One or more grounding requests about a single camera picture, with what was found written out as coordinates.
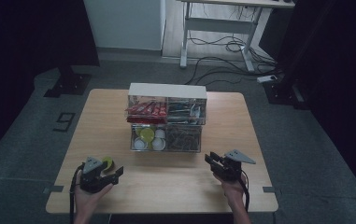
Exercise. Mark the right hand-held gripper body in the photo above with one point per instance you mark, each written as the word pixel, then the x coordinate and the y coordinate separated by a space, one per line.
pixel 230 171

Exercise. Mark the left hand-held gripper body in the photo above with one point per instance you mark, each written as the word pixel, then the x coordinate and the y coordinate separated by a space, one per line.
pixel 91 180

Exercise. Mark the green lid capsule cup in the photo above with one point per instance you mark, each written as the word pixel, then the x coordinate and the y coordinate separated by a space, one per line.
pixel 147 134
pixel 137 130
pixel 109 161

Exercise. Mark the clear plastic drawer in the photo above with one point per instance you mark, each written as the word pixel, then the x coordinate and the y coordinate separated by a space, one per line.
pixel 198 148
pixel 133 148
pixel 202 104
pixel 132 101

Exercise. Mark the clear drawer organizer white top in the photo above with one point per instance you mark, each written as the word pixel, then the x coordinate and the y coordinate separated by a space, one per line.
pixel 166 90

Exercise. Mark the person's right hand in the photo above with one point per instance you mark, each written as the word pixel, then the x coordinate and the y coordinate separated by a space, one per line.
pixel 234 193

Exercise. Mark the person's left hand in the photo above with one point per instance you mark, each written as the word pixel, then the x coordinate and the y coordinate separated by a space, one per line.
pixel 85 202

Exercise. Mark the white lid capsule cup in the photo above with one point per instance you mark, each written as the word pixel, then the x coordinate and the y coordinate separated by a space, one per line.
pixel 159 133
pixel 139 144
pixel 159 144

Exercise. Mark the pile of brown sachets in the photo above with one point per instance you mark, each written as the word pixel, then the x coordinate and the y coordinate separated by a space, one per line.
pixel 182 138

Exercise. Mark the grey tape strip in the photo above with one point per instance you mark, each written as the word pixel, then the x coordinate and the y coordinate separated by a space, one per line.
pixel 270 189
pixel 54 189

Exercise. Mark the pile of dark sachets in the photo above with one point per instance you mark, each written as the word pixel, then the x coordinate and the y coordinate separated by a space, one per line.
pixel 182 112

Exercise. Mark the pile of red packets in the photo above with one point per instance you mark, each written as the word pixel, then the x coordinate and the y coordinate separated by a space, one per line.
pixel 147 109

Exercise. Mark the black stand base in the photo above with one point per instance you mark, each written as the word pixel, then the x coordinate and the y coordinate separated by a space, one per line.
pixel 69 83
pixel 281 93

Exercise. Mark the white power strip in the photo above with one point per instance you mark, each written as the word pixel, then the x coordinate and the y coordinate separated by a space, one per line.
pixel 266 78

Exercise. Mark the black curtain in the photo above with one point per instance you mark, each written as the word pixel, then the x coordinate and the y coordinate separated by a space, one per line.
pixel 20 46
pixel 337 62

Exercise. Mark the white metal frame desk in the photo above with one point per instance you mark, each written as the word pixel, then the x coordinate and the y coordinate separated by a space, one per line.
pixel 219 25

